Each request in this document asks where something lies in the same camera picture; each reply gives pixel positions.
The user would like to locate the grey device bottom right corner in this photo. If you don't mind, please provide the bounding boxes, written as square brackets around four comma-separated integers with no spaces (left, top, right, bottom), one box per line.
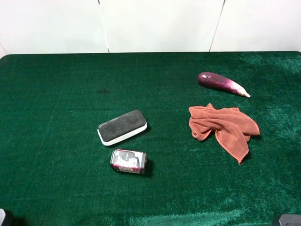
[272,214,301,226]

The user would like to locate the black and white board eraser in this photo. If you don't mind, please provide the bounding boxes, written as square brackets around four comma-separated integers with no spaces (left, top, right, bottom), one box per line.
[97,110,148,146]

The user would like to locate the purple eggplant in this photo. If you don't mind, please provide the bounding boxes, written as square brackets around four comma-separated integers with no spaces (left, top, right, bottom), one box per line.
[198,72,251,98]

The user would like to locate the black pink gum box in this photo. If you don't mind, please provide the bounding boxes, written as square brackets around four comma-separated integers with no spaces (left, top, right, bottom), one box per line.
[110,149,147,174]

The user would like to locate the orange microfiber cloth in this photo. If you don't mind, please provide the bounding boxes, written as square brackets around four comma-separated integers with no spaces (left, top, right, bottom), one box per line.
[189,103,260,163]

